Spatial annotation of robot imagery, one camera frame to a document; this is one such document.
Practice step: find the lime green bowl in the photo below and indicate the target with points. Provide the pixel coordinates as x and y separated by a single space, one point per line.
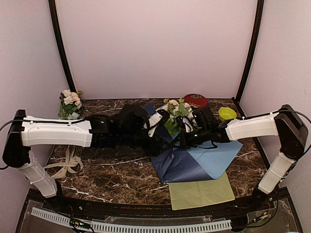
226 113

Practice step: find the red decorated round plate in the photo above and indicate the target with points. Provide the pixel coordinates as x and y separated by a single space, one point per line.
196 100

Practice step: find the cream ribbon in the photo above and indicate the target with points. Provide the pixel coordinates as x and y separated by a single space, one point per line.
72 164

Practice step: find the right black frame post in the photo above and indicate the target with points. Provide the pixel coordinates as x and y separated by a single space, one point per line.
251 50

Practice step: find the light blue wrapping paper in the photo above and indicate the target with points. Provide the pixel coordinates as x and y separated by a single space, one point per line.
208 161

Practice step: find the black frame post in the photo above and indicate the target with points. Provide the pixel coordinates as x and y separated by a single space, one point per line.
60 45
251 50

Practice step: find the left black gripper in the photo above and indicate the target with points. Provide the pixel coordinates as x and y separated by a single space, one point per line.
154 148

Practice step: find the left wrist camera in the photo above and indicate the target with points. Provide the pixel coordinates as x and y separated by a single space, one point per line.
132 117

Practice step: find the yellow-green wrapping paper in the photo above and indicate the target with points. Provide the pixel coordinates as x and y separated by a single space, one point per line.
187 195

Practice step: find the cream rose stem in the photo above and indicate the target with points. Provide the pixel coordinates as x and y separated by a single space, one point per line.
178 108

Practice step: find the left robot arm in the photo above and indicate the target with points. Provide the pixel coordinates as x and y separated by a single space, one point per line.
27 131

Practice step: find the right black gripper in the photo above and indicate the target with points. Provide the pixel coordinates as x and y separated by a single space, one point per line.
184 141

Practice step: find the white slotted cable duct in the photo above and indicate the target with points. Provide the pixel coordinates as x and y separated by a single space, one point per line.
102 227

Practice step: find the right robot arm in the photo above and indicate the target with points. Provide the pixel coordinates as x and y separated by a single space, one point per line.
284 123

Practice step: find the left black frame post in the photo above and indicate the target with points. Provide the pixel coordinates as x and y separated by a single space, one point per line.
60 45

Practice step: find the remaining white rose stems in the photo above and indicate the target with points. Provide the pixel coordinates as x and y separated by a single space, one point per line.
71 106

